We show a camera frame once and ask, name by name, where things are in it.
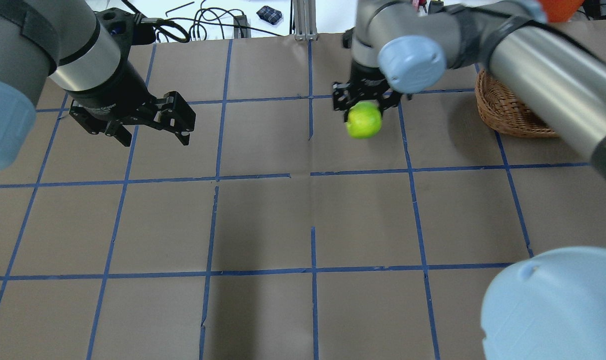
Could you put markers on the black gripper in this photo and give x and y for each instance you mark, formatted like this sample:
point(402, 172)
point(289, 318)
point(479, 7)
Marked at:
point(114, 96)
point(363, 81)

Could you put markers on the green apple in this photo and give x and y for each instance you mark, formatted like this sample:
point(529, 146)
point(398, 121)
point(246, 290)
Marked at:
point(363, 121)

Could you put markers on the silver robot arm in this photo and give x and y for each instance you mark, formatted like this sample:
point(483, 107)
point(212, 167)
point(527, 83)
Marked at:
point(85, 54)
point(536, 82)

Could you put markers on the wicker basket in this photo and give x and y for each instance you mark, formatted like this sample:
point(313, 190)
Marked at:
point(501, 110)

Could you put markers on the orange object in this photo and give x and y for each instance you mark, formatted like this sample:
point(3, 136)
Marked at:
point(559, 11)

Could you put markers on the aluminium frame post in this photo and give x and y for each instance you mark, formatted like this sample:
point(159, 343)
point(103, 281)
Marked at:
point(304, 20)

